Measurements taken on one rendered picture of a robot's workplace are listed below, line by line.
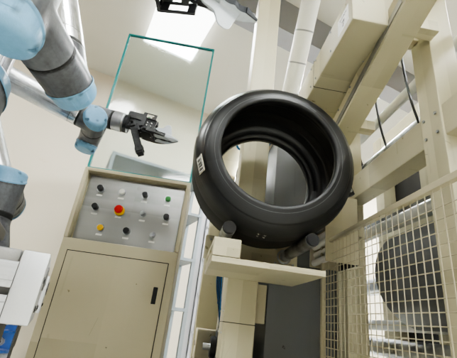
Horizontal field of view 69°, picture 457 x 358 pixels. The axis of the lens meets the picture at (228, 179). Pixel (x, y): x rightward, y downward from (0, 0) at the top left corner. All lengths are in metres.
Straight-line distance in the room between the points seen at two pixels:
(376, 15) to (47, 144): 4.03
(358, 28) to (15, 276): 1.26
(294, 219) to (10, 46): 0.88
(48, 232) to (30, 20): 3.98
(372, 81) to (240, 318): 1.07
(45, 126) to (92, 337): 3.49
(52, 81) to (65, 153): 4.11
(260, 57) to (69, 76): 1.51
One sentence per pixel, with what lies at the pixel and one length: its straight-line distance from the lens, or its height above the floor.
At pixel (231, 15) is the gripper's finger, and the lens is 0.55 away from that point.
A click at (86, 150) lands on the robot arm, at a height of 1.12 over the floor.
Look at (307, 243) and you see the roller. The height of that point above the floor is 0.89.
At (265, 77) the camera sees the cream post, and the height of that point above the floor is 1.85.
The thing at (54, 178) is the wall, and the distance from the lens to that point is 4.54.
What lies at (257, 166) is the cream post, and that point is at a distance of 1.59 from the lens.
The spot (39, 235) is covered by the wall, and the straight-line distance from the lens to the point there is 4.39.
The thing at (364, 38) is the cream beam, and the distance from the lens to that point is 1.43.
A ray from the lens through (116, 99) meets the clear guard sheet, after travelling 2.08.
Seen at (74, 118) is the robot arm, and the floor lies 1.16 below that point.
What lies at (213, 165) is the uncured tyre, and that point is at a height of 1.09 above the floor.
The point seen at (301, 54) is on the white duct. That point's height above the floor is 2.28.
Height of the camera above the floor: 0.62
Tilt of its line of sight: 23 degrees up
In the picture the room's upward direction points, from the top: 7 degrees clockwise
